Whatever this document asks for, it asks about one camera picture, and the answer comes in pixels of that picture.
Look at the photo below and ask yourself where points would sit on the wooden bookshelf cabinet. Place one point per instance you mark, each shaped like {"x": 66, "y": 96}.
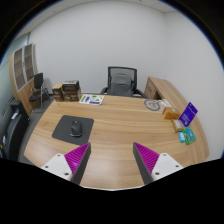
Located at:
{"x": 22, "y": 69}

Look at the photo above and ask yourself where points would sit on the round grey coaster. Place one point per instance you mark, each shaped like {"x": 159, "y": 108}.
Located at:
{"x": 153, "y": 105}

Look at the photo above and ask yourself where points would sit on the dark grey mouse pad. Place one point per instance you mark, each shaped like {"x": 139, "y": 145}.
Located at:
{"x": 63, "y": 130}

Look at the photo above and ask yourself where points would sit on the grey mesh office chair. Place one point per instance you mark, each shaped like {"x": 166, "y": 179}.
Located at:
{"x": 122, "y": 81}

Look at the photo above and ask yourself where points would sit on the wooden side cabinet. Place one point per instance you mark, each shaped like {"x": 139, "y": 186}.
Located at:
{"x": 157, "y": 89}

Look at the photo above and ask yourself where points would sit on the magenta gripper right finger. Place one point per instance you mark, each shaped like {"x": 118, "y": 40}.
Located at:
{"x": 154, "y": 166}

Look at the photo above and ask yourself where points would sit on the dark grey computer mouse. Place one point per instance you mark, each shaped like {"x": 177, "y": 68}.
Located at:
{"x": 76, "y": 129}

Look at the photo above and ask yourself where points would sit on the small tan box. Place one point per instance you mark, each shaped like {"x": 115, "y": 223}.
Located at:
{"x": 178, "y": 126}

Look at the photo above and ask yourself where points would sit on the purple standing card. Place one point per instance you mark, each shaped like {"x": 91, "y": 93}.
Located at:
{"x": 188, "y": 114}

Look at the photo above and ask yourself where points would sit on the black visitor chair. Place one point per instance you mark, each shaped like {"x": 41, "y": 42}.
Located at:
{"x": 39, "y": 91}

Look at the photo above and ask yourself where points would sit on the orange cardboard box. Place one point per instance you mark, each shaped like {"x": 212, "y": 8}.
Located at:
{"x": 170, "y": 113}

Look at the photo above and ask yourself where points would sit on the white paper note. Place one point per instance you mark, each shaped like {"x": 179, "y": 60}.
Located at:
{"x": 165, "y": 103}

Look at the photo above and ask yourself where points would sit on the small blue packet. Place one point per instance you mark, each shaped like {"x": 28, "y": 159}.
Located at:
{"x": 181, "y": 137}

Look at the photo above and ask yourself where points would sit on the white printed leaflet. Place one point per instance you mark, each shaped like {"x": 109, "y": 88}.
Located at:
{"x": 90, "y": 99}

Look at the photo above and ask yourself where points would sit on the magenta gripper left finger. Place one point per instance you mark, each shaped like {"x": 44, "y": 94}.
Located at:
{"x": 70, "y": 166}

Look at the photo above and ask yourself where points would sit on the dark brown cardboard box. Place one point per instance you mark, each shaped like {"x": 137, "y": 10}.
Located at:
{"x": 71, "y": 90}

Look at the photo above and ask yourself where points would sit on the green packet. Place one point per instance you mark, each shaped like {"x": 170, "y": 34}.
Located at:
{"x": 189, "y": 135}

